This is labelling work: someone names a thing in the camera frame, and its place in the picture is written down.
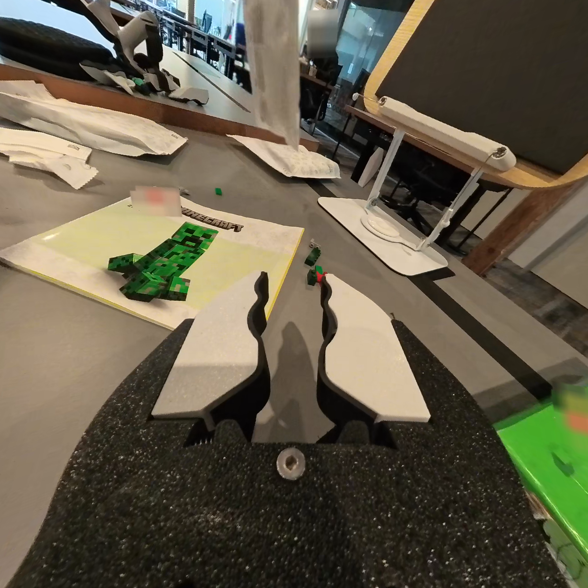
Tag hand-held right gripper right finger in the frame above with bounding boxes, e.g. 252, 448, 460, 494
316, 274, 432, 425

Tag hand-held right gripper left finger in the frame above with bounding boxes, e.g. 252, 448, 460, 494
150, 271, 272, 432

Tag green toy set box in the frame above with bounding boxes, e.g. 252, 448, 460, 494
494, 381, 588, 588

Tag pale green instruction booklet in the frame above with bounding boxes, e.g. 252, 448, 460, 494
0, 197, 305, 330

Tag small torn paper bags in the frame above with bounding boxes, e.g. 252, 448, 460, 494
9, 154, 99, 190

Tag torn white paper bag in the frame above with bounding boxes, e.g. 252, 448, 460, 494
0, 128, 92, 161

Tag grey desk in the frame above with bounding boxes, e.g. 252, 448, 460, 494
0, 106, 554, 588

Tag white tapered stand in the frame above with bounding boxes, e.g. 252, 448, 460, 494
357, 147, 384, 188

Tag black office chair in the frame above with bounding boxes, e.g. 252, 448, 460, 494
301, 92, 329, 122

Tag wood-edged grey table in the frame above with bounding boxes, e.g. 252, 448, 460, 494
0, 5, 320, 152

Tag dark panel with wood rim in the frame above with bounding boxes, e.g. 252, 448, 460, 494
363, 0, 588, 189

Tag row of office desks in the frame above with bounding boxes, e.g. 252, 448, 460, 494
138, 0, 251, 79

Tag white black pistol-grip device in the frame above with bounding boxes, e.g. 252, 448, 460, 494
60, 0, 209, 106

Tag black round cushion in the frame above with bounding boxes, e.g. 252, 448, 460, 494
0, 18, 108, 50
0, 43, 115, 70

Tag wooden post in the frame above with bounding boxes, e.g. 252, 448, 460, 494
462, 184, 552, 276

